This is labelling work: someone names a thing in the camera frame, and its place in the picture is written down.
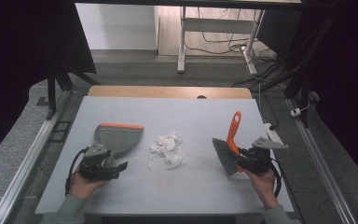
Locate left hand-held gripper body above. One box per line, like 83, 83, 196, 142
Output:
78, 143, 121, 182

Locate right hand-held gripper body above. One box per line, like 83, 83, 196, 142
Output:
238, 136, 290, 175

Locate grey brush with orange handle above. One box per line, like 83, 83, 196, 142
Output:
211, 110, 245, 178

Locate grey dustpan with orange edge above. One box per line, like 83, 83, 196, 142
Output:
93, 121, 145, 169

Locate pile of white paper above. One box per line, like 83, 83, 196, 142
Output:
147, 130, 187, 171

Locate person's right hand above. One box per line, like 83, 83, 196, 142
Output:
241, 167, 280, 210

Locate person's left hand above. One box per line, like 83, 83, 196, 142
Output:
68, 170, 109, 201

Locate white power strip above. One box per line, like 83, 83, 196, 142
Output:
263, 122, 284, 146

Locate black metal stand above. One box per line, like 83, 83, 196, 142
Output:
231, 18, 339, 129
45, 60, 101, 121

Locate wooden table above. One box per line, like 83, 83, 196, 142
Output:
87, 85, 254, 100

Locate black curtain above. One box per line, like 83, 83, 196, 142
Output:
256, 0, 358, 191
0, 0, 98, 167

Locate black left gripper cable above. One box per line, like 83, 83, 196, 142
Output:
64, 147, 90, 197

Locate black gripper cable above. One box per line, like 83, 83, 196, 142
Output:
268, 158, 283, 199
64, 147, 90, 197

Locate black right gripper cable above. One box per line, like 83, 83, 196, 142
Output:
268, 158, 283, 199

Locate black floor bracket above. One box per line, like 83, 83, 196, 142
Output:
48, 120, 73, 144

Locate aluminium rail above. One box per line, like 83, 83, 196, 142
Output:
284, 97, 358, 224
0, 90, 73, 224

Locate white desk frame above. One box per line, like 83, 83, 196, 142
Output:
176, 6, 266, 76

